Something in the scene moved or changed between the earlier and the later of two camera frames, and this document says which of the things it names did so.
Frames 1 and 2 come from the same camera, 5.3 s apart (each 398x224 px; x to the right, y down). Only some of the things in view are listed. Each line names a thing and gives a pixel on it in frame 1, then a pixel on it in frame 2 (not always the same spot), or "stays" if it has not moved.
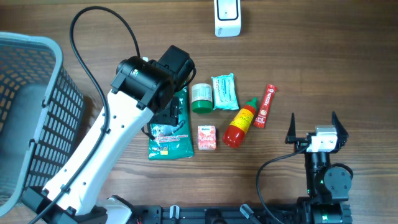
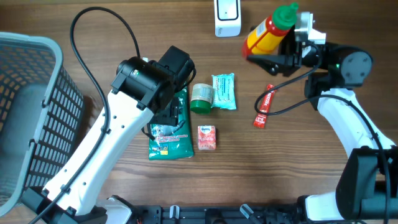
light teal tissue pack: (224, 92) stays
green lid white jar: (201, 98) stays
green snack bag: (173, 141) stays
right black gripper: (300, 142) to (287, 58)
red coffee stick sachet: (264, 110) stays
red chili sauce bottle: (234, 136) to (267, 38)
